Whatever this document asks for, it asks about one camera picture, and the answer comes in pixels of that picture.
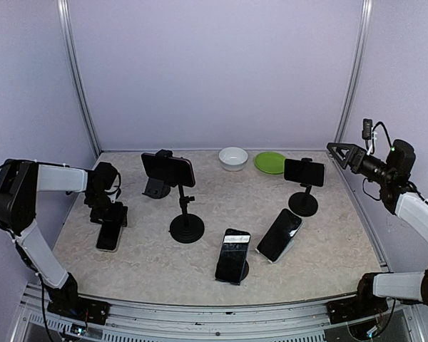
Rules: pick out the purple edged black phone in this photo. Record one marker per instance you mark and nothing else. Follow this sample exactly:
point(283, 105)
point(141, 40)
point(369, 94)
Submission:
point(171, 170)

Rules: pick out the dark round base phone stand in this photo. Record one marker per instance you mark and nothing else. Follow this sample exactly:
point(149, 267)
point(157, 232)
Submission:
point(245, 271)

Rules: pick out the small dark grey phone stand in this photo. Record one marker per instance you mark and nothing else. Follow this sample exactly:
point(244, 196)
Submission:
point(156, 189)

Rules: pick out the tall black pole phone stand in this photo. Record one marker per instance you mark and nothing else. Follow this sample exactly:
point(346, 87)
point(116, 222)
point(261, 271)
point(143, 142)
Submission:
point(185, 228)

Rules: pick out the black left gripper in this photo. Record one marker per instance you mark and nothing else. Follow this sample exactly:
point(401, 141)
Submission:
point(118, 215)

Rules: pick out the blue edged black phone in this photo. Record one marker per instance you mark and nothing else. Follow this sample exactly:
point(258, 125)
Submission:
point(233, 256)

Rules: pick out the aluminium frame post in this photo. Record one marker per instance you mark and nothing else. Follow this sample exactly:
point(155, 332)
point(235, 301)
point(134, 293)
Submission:
point(67, 31)
point(356, 68)

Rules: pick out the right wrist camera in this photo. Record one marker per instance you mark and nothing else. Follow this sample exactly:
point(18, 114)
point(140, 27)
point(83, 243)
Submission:
point(368, 135)

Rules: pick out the black phone on short stand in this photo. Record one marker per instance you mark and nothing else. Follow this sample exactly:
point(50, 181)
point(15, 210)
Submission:
point(304, 172)

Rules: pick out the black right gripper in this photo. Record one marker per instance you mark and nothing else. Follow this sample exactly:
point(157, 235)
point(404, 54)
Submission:
point(357, 158)

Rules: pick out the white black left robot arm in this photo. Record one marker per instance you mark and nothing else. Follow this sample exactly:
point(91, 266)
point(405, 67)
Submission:
point(20, 183)

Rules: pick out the aluminium front rail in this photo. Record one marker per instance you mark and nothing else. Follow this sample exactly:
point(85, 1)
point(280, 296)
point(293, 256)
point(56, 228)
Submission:
point(138, 321)

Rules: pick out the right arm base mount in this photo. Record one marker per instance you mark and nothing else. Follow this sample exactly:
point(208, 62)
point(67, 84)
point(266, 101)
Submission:
point(349, 309)

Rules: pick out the right aluminium frame post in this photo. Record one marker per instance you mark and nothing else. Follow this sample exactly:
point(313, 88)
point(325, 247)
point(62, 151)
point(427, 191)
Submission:
point(356, 68)

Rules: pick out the phone with clear case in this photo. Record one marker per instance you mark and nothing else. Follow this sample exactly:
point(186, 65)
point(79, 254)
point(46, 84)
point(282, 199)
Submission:
point(108, 237)

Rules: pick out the left aluminium frame post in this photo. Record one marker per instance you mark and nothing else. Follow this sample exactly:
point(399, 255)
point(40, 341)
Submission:
point(67, 31)

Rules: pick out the short black pole phone stand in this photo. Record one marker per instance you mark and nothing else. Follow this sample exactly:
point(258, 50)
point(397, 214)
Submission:
point(303, 203)

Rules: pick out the black phone on white stand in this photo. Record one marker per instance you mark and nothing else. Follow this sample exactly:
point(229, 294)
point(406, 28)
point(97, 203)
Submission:
point(280, 235)

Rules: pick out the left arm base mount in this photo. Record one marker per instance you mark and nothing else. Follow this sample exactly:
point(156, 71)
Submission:
point(87, 310)

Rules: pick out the green plate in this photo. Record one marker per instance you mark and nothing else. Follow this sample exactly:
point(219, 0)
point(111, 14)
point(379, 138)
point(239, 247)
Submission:
point(272, 163)

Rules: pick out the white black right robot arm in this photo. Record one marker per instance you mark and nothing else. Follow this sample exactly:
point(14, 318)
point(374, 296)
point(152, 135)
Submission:
point(401, 198)

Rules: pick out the white ceramic bowl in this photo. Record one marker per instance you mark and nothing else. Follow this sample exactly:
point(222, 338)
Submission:
point(233, 159)

